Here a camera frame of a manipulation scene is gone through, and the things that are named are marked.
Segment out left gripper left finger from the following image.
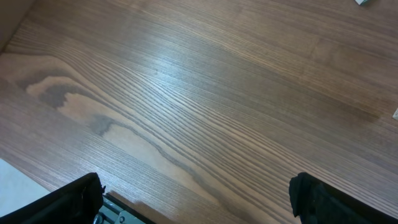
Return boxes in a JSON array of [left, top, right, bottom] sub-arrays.
[[1, 172, 104, 224]]

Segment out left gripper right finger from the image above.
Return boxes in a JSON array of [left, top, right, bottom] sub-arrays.
[[289, 172, 397, 224]]

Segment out wooden block with O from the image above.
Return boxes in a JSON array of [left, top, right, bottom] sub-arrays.
[[392, 109, 398, 120]]

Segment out green edged block far left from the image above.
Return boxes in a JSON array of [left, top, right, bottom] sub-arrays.
[[355, 0, 370, 6]]

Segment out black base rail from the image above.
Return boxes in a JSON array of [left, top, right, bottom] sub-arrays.
[[93, 194, 155, 224]]

